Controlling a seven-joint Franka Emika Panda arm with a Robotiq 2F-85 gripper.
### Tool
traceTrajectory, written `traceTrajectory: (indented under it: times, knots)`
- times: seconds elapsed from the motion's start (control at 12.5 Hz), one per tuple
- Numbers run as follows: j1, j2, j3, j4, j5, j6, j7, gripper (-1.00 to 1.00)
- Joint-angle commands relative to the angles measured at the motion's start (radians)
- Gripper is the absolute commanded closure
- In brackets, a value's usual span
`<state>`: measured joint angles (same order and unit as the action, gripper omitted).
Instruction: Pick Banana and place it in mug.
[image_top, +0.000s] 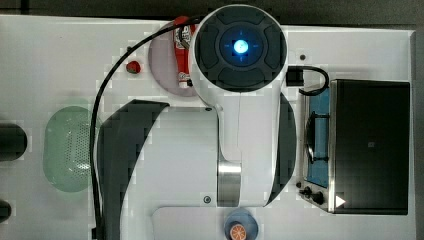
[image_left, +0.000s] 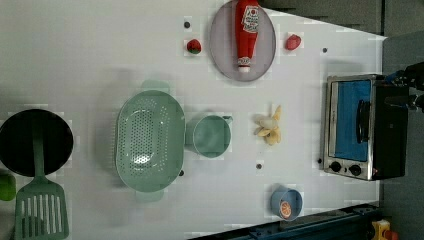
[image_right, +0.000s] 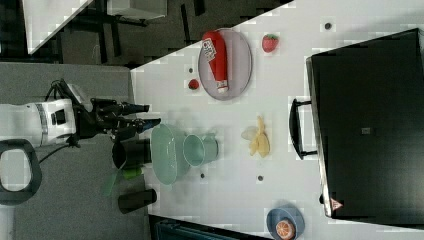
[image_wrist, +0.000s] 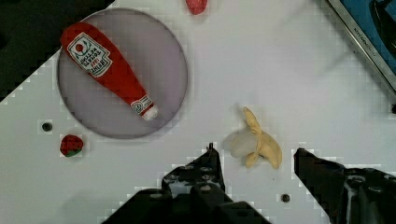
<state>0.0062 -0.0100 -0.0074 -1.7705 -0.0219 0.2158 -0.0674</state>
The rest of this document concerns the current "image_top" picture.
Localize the blue bowl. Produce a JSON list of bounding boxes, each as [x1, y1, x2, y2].
[[224, 208, 259, 240]]

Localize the dark object at left edge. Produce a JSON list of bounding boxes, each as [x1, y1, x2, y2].
[[0, 200, 12, 223]]

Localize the grey round plate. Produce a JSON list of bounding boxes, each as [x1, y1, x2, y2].
[[148, 29, 197, 97]]

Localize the green perforated colander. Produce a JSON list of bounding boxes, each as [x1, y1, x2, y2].
[[43, 106, 91, 193]]

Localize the orange slice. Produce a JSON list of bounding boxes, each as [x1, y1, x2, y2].
[[229, 224, 247, 240]]

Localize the red ketchup bottle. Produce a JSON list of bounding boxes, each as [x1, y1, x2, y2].
[[173, 25, 196, 88]]

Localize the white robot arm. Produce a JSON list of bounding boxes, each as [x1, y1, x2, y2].
[[97, 5, 297, 240]]

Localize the red strawberry with leaves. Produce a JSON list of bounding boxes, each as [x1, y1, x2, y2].
[[126, 61, 141, 74]]

